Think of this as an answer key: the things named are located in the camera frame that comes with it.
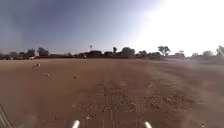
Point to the row of trees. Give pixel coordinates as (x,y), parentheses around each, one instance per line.
(126,53)

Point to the brown sandy dirt ground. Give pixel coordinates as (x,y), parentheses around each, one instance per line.
(110,86)

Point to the tall pole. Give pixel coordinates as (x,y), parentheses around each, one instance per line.
(90,48)

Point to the robot's own part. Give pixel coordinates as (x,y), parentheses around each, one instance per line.
(76,124)
(148,125)

